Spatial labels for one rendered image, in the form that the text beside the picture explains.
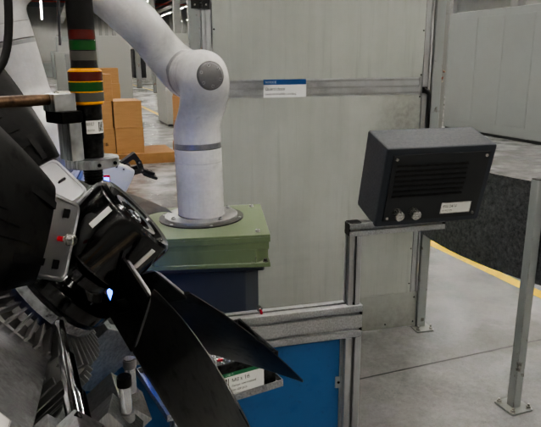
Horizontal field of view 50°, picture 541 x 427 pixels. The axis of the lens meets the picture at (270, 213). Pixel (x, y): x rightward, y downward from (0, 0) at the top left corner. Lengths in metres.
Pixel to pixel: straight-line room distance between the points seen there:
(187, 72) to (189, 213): 0.35
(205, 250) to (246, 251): 0.10
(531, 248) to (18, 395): 2.09
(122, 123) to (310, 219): 5.80
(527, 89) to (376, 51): 8.17
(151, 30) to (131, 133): 7.02
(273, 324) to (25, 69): 0.77
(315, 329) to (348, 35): 1.73
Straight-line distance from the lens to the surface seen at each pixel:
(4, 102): 0.76
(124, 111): 8.38
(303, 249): 2.88
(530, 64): 10.90
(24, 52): 1.38
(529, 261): 2.46
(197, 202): 1.47
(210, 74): 1.37
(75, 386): 0.62
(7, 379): 0.62
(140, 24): 1.41
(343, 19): 2.80
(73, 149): 0.79
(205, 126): 1.44
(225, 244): 1.37
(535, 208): 2.41
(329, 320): 1.36
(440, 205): 1.36
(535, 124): 10.78
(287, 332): 1.34
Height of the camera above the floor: 1.41
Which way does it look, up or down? 15 degrees down
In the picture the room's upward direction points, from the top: straight up
